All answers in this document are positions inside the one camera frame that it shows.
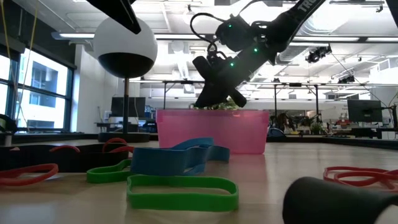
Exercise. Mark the small background plant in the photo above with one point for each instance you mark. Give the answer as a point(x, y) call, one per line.
point(316, 128)

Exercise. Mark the long ceiling light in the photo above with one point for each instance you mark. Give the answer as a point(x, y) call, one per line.
point(74, 35)
point(326, 39)

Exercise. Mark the black foam cylinder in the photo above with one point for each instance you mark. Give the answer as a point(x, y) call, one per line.
point(326, 202)

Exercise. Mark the black ceiling camera rig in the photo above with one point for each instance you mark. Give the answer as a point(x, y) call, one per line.
point(317, 54)
point(346, 80)

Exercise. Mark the black hook on white post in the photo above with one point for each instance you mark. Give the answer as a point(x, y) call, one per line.
point(7, 123)

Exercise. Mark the white globe lamp black stand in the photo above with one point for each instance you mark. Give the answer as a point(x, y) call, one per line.
point(124, 46)

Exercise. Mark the background office desk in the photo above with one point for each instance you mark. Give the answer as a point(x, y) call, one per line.
point(109, 126)
point(367, 132)

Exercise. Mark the black gantry frame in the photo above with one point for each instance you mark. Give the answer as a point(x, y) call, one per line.
point(295, 84)
point(180, 82)

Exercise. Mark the silver ventilation duct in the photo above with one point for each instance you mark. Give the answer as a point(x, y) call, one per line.
point(290, 56)

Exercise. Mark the large dark-framed window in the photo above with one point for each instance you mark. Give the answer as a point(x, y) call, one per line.
point(46, 102)

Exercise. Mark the black computer monitor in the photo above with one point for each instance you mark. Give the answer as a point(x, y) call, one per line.
point(135, 107)
point(363, 110)

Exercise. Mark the pink translucent plastic bin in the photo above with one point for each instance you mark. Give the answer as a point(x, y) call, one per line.
point(211, 130)

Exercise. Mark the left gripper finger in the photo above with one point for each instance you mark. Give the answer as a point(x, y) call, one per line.
point(133, 12)
point(115, 9)

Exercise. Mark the red rubber band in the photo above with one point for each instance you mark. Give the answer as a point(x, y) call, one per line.
point(53, 169)
point(342, 168)
point(122, 149)
point(351, 183)
point(65, 147)

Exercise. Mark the wide blue rubber band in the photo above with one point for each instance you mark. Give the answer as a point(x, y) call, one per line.
point(161, 161)

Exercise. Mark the black aluminium table frame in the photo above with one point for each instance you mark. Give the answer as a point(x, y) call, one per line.
point(46, 137)

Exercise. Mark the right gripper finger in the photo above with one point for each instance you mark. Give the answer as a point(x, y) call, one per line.
point(217, 99)
point(206, 96)

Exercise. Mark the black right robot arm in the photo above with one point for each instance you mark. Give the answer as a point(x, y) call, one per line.
point(289, 18)

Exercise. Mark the green rubber band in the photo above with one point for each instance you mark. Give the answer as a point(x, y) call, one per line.
point(183, 202)
point(105, 175)

